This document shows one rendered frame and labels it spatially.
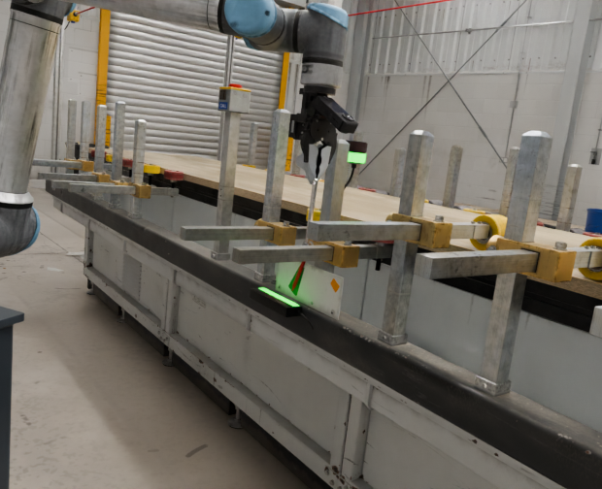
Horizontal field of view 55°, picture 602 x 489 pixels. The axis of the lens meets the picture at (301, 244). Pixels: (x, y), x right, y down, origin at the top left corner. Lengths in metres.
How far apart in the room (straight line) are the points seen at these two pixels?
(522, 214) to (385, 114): 10.21
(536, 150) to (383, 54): 10.53
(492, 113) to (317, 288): 8.49
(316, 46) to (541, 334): 0.75
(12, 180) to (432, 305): 1.07
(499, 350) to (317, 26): 0.74
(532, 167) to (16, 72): 1.16
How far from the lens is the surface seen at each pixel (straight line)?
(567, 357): 1.26
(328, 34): 1.30
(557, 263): 0.99
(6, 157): 1.60
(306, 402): 1.93
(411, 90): 10.86
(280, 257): 1.25
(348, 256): 1.33
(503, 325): 1.06
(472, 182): 9.83
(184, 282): 2.10
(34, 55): 1.57
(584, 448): 1.00
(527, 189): 1.02
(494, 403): 1.07
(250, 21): 1.19
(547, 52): 9.47
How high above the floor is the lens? 1.10
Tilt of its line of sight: 10 degrees down
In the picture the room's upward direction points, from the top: 6 degrees clockwise
